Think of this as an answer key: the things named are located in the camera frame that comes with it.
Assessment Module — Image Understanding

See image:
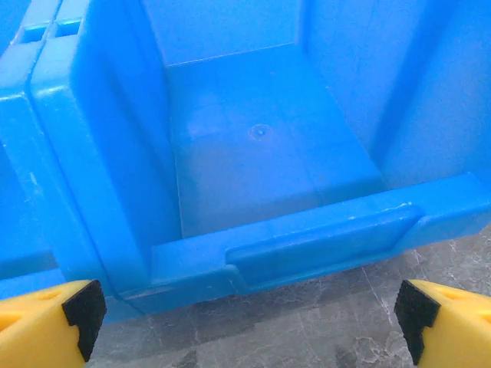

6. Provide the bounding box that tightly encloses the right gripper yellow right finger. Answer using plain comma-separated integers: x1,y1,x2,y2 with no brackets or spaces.
394,278,491,368

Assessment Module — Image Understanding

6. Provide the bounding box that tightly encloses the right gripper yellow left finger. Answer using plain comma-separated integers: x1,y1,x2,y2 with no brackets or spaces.
0,278,107,368

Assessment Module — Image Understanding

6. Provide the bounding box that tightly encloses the blue plastic bin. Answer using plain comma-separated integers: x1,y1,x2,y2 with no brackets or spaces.
29,0,491,325
0,0,112,304

